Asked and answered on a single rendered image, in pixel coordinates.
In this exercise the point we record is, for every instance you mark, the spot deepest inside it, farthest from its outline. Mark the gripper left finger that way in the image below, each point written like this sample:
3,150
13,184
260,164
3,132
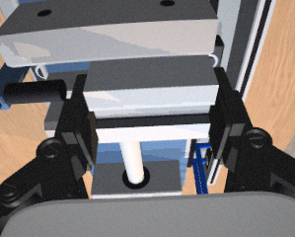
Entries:
50,176

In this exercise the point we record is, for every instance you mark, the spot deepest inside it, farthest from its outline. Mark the grey slotted metal block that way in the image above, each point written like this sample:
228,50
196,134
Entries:
151,98

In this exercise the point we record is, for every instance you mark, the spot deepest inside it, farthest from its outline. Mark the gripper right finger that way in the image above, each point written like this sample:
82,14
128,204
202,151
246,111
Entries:
253,163

